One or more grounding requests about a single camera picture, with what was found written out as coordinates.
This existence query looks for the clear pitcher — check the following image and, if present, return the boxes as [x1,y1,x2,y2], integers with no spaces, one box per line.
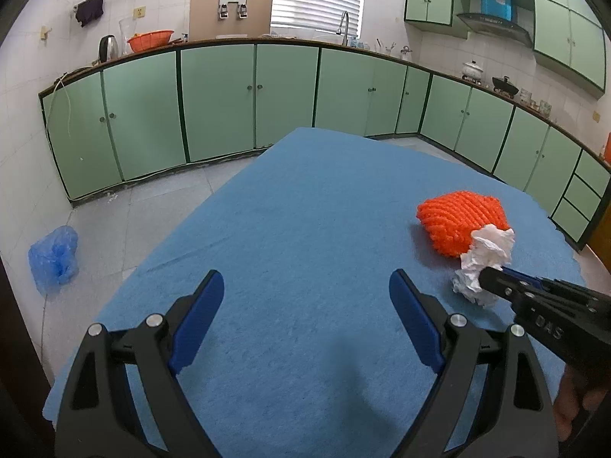
[118,16,133,56]

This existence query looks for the orange basket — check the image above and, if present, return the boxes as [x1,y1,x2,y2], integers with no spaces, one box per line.
[126,29,175,54]

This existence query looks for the white power cable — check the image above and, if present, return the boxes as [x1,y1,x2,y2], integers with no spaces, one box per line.
[47,75,73,131]

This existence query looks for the dark cloth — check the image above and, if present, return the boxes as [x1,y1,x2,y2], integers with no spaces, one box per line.
[74,0,105,28]

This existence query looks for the person's right hand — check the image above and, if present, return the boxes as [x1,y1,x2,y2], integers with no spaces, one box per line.
[553,364,609,443]

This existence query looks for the range hood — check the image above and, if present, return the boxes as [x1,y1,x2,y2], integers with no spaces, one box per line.
[456,11,533,48]

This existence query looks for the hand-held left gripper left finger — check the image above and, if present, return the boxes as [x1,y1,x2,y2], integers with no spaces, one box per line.
[53,269,225,458]

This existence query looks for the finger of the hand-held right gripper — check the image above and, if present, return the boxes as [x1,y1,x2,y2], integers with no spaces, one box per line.
[478,266,546,316]
[500,268,560,293]

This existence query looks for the wide orange foam net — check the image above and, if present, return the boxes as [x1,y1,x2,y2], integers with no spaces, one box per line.
[417,191,511,259]

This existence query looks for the wooden door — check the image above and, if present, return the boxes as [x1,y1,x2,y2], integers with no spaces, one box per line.
[583,222,611,269]

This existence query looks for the black pan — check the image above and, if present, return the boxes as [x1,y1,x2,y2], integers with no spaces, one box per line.
[491,75,520,98]

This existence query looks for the green lower kitchen cabinets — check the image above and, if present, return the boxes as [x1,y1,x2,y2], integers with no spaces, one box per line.
[38,38,611,252]

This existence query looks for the blue plastic bag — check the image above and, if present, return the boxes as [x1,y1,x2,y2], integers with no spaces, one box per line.
[29,225,79,295]

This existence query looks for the blue box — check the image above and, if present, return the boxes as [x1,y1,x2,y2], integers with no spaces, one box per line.
[480,0,515,22]

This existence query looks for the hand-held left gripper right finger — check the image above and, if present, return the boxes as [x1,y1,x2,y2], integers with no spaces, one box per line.
[388,268,560,458]

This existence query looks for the green upper kitchen cabinets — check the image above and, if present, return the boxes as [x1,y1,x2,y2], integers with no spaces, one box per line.
[405,0,611,101]

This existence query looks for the green kitchen cabinets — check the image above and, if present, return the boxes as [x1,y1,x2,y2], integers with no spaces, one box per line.
[38,38,611,252]
[405,0,611,101]

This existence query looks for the metal electric kettle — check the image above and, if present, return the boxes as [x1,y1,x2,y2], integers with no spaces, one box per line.
[98,35,120,63]

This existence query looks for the white tissue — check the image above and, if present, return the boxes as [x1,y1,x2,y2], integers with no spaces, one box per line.
[451,223,516,308]

